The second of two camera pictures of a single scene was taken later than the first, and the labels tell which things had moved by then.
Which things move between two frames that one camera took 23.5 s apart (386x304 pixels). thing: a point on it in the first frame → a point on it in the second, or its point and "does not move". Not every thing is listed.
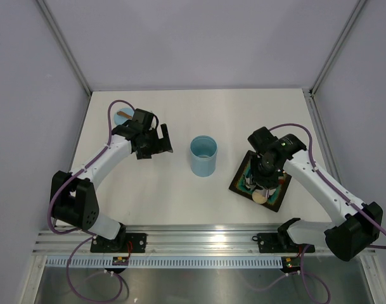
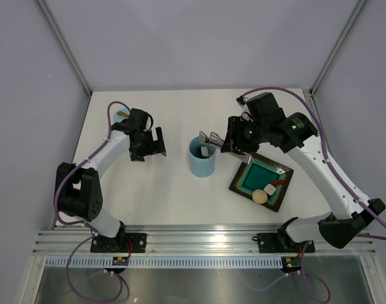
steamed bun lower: (258, 198) does not move
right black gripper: (269, 182) → (234, 140)
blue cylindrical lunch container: (203, 150) does not move
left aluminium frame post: (44, 7) does not move
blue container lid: (120, 119) does not move
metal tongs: (267, 192) → (217, 142)
